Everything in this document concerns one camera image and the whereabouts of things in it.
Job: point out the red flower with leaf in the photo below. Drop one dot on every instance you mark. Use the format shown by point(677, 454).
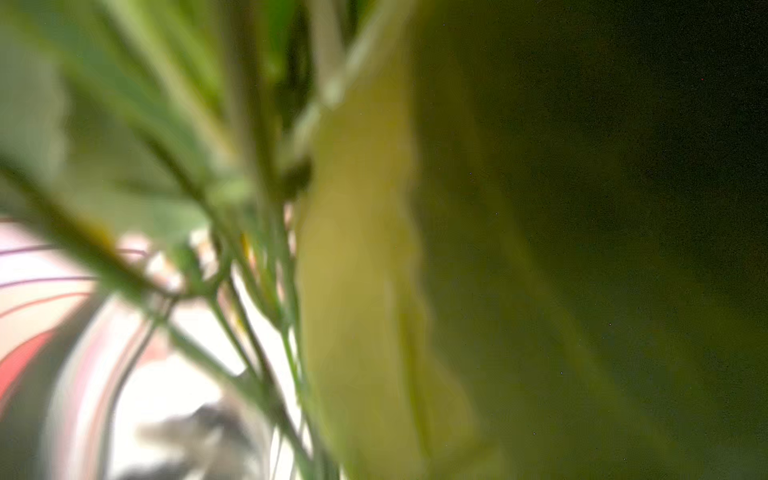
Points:
point(534, 244)

